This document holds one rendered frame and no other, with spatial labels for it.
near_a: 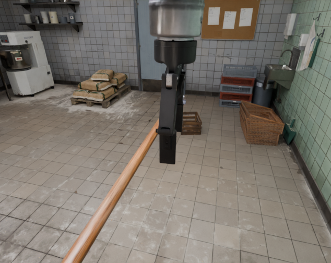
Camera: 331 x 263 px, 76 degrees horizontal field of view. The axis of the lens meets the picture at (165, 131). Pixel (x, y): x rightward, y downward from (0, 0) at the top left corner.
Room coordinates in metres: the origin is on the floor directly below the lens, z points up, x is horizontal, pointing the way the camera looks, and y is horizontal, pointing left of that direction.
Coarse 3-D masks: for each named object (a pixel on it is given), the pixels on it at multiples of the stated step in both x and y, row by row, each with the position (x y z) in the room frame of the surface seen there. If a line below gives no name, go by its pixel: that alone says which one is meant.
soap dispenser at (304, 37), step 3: (303, 36) 3.05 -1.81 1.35; (306, 36) 3.04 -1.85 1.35; (300, 39) 3.10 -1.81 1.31; (303, 39) 3.05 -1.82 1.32; (306, 39) 3.04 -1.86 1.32; (300, 42) 3.07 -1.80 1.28; (303, 42) 3.05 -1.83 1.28; (306, 42) 3.04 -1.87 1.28; (300, 45) 3.06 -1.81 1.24; (303, 45) 3.05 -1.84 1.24; (300, 48) 3.06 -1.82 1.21; (303, 48) 3.05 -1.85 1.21
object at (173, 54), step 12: (156, 48) 0.38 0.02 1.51; (168, 48) 0.37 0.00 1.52; (180, 48) 0.37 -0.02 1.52; (192, 48) 0.38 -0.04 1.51; (156, 60) 0.38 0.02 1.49; (168, 60) 0.37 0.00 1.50; (180, 60) 0.37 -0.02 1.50; (192, 60) 0.38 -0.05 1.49; (168, 72) 0.36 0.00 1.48; (180, 72) 0.40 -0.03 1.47
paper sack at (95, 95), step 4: (108, 88) 4.25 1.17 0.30; (112, 88) 4.31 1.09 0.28; (92, 92) 4.03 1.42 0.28; (96, 92) 4.02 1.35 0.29; (100, 92) 4.01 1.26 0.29; (104, 92) 4.04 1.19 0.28; (108, 92) 4.12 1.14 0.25; (112, 92) 4.27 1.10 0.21; (88, 96) 3.99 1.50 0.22; (92, 96) 3.96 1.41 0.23; (96, 96) 3.94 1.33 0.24; (100, 96) 3.92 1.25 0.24; (104, 96) 4.00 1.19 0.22; (108, 96) 4.10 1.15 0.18; (96, 100) 3.91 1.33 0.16; (100, 100) 3.89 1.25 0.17
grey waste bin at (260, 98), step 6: (258, 78) 4.05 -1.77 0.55; (264, 78) 4.05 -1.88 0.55; (258, 84) 3.94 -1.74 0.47; (270, 84) 3.85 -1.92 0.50; (258, 90) 3.92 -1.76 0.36; (264, 90) 3.86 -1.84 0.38; (270, 90) 3.86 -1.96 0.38; (258, 96) 3.90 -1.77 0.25; (264, 96) 3.85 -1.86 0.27; (270, 96) 3.88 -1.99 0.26; (252, 102) 4.01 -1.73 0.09; (258, 102) 3.88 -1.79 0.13; (264, 102) 3.85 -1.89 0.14
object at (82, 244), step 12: (144, 144) 0.58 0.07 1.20; (144, 156) 0.54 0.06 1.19; (132, 168) 0.46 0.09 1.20; (120, 180) 0.41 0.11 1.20; (120, 192) 0.38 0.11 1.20; (108, 204) 0.33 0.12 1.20; (96, 216) 0.30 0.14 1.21; (108, 216) 0.31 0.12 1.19; (84, 228) 0.28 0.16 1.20; (96, 228) 0.28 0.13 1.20; (84, 240) 0.25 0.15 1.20; (72, 252) 0.22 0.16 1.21; (84, 252) 0.23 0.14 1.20
